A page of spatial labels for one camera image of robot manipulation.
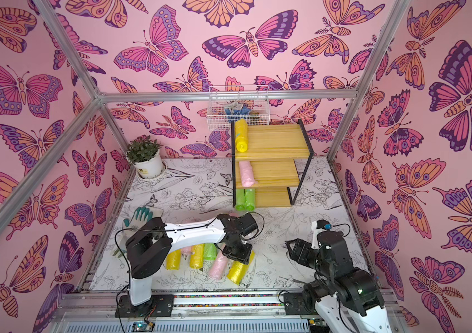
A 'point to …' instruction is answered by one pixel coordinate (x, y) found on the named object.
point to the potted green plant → (144, 152)
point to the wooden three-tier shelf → (280, 155)
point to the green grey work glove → (141, 215)
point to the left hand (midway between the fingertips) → (248, 262)
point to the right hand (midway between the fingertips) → (295, 244)
